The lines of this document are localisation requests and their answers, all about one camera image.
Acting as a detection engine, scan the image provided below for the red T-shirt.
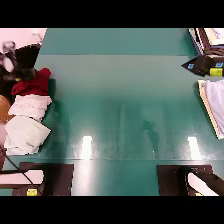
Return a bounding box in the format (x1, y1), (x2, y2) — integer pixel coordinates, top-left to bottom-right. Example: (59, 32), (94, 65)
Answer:
(10, 67), (53, 98)

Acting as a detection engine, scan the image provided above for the white knit garment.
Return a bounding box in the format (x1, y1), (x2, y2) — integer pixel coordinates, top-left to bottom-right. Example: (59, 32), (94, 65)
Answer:
(7, 94), (54, 122)

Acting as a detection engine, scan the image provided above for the beige garment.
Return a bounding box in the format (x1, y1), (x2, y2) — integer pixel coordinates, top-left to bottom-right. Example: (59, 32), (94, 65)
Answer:
(193, 79), (224, 141)

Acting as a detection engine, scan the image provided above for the lavender garment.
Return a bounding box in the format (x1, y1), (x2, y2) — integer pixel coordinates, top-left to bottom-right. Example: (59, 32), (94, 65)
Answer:
(202, 78), (224, 135)

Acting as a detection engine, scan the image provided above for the heap of clothes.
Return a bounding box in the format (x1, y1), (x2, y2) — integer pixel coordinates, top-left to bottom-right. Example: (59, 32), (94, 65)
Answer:
(187, 27), (224, 57)

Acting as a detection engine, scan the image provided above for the black cable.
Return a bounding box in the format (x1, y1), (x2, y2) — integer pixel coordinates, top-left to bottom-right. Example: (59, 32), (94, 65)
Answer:
(0, 144), (43, 196)

